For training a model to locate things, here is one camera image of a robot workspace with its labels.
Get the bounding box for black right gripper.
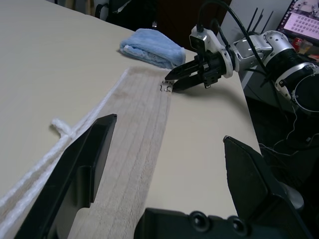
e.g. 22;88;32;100
164;48;225;91

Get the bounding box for dark brown cabinet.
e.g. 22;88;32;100
157;0;234;50

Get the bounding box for computer monitor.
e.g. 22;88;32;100
276;0;319;45

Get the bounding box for beige towel with white trim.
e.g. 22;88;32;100
0;67;175;239

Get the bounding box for grey metal case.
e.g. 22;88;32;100
240;67;265;100

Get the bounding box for black office chair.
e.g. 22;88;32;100
96;0;158;29

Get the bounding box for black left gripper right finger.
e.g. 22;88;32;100
222;135;314;239

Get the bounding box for folded blue towel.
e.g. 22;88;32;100
119;28;186;70

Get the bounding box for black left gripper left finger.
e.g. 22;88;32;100
13;114;118;239

